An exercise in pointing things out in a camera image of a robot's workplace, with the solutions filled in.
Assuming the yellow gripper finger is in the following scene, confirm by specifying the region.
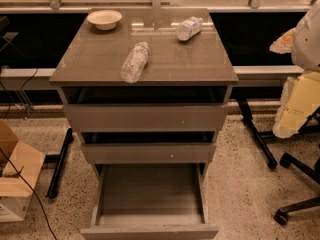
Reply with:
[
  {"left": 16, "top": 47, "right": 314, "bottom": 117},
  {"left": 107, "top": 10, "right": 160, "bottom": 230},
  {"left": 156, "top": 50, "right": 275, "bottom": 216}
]
[
  {"left": 272, "top": 71, "right": 320, "bottom": 138},
  {"left": 269, "top": 28, "right": 296, "bottom": 54}
]

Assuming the clear plastic water bottle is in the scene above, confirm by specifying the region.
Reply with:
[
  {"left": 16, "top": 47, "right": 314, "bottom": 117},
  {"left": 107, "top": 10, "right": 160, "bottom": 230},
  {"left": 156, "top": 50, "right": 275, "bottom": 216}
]
[{"left": 120, "top": 42, "right": 149, "bottom": 84}]

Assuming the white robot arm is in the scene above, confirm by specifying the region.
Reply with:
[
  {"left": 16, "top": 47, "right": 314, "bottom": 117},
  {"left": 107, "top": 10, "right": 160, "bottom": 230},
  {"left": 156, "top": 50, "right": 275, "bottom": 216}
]
[{"left": 270, "top": 0, "right": 320, "bottom": 138}]

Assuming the white labelled plastic bottle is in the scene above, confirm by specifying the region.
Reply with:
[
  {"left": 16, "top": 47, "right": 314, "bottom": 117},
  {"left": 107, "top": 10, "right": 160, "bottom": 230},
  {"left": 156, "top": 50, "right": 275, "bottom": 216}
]
[{"left": 176, "top": 17, "right": 203, "bottom": 41}]

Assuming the grey drawer cabinet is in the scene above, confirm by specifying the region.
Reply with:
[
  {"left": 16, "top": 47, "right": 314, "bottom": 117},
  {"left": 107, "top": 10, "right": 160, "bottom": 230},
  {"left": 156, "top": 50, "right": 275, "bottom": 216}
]
[{"left": 50, "top": 9, "right": 238, "bottom": 170}]

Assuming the grey top drawer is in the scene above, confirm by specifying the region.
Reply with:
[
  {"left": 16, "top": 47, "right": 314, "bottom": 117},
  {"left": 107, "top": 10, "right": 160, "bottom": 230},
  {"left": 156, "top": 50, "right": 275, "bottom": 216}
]
[{"left": 64, "top": 86, "right": 228, "bottom": 132}]

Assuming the grey drawer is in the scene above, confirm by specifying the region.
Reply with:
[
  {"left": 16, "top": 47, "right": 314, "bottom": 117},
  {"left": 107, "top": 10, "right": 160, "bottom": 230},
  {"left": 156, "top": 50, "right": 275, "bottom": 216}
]
[
  {"left": 81, "top": 164, "right": 218, "bottom": 240},
  {"left": 82, "top": 131, "right": 216, "bottom": 164},
  {"left": 64, "top": 86, "right": 228, "bottom": 132}
]

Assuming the grey bottom drawer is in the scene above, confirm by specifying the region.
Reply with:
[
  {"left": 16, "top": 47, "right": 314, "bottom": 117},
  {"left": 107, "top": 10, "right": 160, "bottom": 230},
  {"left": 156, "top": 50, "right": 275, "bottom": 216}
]
[{"left": 81, "top": 164, "right": 218, "bottom": 240}]

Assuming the grey middle drawer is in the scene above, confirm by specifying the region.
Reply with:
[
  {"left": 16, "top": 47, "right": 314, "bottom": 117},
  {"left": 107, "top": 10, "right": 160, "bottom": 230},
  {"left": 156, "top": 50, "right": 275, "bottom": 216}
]
[{"left": 82, "top": 131, "right": 216, "bottom": 164}]

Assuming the black office chair base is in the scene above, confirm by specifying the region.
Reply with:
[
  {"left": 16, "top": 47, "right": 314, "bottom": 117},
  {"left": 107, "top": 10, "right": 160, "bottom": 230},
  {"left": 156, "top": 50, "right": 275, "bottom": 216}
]
[{"left": 273, "top": 152, "right": 320, "bottom": 226}]

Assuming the white paper bowl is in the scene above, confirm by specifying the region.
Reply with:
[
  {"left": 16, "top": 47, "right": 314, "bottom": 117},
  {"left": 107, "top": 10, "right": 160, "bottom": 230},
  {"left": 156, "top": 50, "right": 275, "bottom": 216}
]
[{"left": 87, "top": 10, "right": 122, "bottom": 31}]

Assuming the black left table leg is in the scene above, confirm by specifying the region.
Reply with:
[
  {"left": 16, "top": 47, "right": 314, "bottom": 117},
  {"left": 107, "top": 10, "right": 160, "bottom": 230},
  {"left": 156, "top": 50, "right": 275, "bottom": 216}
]
[{"left": 45, "top": 128, "right": 74, "bottom": 199}]

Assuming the brown cardboard box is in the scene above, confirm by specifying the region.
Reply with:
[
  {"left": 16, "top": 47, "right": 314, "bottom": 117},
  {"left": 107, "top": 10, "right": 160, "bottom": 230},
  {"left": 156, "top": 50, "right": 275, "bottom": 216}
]
[{"left": 0, "top": 120, "right": 45, "bottom": 222}]

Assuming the black floor cable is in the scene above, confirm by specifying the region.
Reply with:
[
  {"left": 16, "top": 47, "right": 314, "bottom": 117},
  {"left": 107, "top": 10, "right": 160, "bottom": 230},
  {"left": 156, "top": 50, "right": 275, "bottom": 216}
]
[{"left": 0, "top": 147, "right": 58, "bottom": 240}]

